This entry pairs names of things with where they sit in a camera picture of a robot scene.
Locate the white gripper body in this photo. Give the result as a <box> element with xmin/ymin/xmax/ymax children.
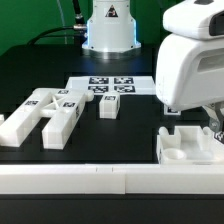
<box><xmin>156</xmin><ymin>34</ymin><xmax>224</xmax><ymax>111</ymax></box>

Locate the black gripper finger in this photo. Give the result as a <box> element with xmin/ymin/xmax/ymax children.
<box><xmin>204</xmin><ymin>103</ymin><xmax>223</xmax><ymax>131</ymax></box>

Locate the white chair seat part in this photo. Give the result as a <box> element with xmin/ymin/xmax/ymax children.
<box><xmin>156</xmin><ymin>126</ymin><xmax>224</xmax><ymax>165</ymax></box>

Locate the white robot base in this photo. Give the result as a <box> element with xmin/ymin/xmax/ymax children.
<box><xmin>82</xmin><ymin>0</ymin><xmax>141</xmax><ymax>59</ymax></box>

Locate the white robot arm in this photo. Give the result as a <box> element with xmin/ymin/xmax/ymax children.
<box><xmin>156</xmin><ymin>0</ymin><xmax>224</xmax><ymax>132</ymax></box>

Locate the white tagged cube nut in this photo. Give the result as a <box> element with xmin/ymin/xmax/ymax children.
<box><xmin>164</xmin><ymin>106</ymin><xmax>181</xmax><ymax>116</ymax></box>

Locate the white part at left edge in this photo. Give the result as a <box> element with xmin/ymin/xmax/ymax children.
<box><xmin>0</xmin><ymin>115</ymin><xmax>4</xmax><ymax>125</ymax></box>

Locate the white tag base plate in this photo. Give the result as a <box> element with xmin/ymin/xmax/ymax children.
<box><xmin>66</xmin><ymin>76</ymin><xmax>155</xmax><ymax>95</ymax></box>

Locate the white front fence rail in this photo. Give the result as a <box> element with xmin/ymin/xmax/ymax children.
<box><xmin>0</xmin><ymin>164</ymin><xmax>224</xmax><ymax>194</ymax></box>

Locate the black cable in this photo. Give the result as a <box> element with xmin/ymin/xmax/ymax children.
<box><xmin>26</xmin><ymin>0</ymin><xmax>88</xmax><ymax>46</ymax></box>

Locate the white chair back frame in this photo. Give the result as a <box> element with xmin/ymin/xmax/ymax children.
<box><xmin>0</xmin><ymin>88</ymin><xmax>94</xmax><ymax>150</ymax></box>

